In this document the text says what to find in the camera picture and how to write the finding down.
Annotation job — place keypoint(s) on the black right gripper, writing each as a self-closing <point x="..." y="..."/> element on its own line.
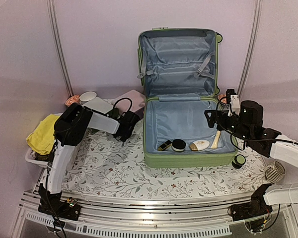
<point x="222" y="114"/>

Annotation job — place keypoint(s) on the purple drawer box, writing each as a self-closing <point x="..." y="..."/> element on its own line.
<point x="138" y="102"/>

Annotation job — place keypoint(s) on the white green drawer box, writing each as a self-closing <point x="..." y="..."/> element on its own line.
<point x="103" y="106"/>

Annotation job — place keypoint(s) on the green hard-shell suitcase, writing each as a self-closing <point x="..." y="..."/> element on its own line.
<point x="179" y="70"/>

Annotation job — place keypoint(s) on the yellow garment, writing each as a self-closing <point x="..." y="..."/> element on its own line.
<point x="41" y="140"/>

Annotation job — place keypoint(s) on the white perforated plastic basket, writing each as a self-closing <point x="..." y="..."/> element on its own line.
<point x="41" y="160"/>

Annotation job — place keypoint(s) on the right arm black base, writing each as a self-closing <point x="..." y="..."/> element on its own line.
<point x="256" y="207"/>

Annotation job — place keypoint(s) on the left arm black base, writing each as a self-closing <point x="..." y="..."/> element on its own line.
<point x="51" y="204"/>

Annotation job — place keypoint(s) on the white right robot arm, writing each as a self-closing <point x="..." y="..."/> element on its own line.
<point x="270" y="143"/>

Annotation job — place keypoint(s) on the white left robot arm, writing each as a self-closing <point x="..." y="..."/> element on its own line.
<point x="69" y="130"/>

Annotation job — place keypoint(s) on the cream tube in suitcase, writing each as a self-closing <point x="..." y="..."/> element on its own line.
<point x="216" y="140"/>

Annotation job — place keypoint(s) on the cream round bottle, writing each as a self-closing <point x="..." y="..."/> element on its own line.
<point x="199" y="145"/>

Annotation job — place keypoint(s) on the small dark tube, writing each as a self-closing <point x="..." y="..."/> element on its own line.
<point x="164" y="146"/>

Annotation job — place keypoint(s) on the floral white table mat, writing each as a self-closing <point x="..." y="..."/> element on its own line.
<point x="107" y="167"/>

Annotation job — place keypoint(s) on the black lidded round jar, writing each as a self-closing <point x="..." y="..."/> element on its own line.
<point x="178" y="145"/>

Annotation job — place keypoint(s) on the white ribbed round object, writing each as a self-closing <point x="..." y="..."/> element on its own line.
<point x="274" y="172"/>

